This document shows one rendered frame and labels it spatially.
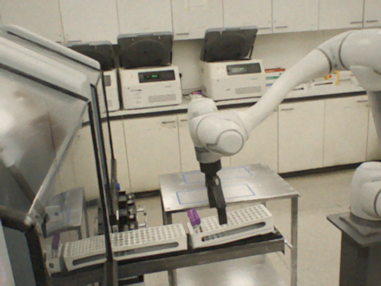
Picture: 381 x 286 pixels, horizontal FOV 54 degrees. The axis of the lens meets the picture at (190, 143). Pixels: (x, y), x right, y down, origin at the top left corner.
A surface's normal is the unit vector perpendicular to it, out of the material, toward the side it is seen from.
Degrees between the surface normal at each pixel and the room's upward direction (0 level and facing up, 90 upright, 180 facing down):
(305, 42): 90
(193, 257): 90
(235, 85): 90
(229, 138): 96
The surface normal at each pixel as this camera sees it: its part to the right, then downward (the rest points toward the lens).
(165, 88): 0.20, 0.26
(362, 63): -0.85, 0.51
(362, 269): -0.56, 0.26
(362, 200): -0.94, 0.15
